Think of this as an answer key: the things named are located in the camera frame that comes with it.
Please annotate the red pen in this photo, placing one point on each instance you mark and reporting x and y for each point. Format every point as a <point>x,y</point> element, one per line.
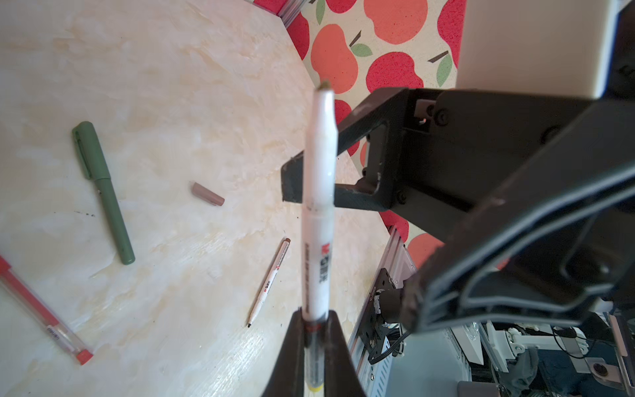
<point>49,321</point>

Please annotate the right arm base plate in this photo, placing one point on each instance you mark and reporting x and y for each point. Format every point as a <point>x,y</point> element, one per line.
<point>380,330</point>

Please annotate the white pen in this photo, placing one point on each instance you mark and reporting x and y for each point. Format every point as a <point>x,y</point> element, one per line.
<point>317,233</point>
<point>269,281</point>

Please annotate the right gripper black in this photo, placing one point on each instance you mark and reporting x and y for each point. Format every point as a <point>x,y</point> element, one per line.
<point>457,147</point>

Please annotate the dark red pen cap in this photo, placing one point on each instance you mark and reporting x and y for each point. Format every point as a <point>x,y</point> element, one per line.
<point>207,195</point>

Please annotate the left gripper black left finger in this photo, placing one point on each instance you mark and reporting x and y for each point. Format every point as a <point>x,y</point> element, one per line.
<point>287,378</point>

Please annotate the green pen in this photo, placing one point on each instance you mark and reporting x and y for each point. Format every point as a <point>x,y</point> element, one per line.
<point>94,165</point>

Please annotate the aluminium frame rail front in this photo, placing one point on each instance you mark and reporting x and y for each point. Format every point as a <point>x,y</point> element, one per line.
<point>424,364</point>

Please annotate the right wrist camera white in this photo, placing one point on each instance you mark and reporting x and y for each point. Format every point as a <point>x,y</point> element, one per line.
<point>556,48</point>

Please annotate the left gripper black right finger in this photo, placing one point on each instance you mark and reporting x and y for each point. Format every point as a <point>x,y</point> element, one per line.
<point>340,377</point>

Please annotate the right aluminium frame post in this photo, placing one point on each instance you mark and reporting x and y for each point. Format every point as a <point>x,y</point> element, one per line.
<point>290,10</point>

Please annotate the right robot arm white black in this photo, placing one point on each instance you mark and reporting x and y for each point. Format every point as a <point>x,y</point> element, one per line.
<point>532,197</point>

